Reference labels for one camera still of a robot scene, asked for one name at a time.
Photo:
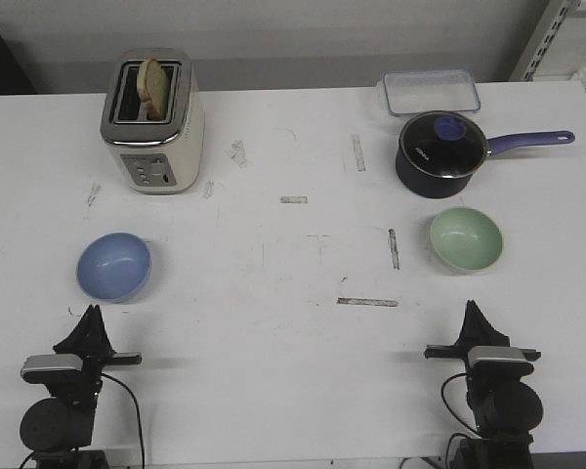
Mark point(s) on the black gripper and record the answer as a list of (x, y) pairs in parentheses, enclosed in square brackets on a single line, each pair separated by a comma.
[(90, 352), (479, 342)]

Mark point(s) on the blue bowl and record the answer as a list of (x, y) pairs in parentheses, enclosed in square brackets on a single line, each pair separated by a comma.
[(114, 267)]

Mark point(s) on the green bowl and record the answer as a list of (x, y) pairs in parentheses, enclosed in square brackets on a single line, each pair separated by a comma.
[(466, 240)]

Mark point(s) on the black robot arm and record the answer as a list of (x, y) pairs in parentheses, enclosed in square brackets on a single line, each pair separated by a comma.
[(505, 409), (59, 429)]

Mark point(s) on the dark blue saucepan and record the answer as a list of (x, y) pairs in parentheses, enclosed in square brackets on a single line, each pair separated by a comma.
[(436, 188)]

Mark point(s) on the glass pot lid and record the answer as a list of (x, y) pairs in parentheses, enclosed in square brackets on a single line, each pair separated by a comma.
[(443, 144)]

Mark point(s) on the cream and chrome toaster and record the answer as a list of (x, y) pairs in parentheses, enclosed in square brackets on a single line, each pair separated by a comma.
[(155, 156)]

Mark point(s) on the clear plastic food container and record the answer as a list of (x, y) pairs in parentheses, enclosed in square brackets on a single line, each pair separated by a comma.
[(405, 93)]

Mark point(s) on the bread slice in toaster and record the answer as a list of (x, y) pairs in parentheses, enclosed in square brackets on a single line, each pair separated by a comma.
[(153, 88)]

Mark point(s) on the metal shelf upright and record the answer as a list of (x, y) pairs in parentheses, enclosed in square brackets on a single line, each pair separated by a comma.
[(542, 38)]

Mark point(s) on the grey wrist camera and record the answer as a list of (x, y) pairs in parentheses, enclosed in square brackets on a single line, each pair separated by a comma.
[(499, 361), (46, 369)]

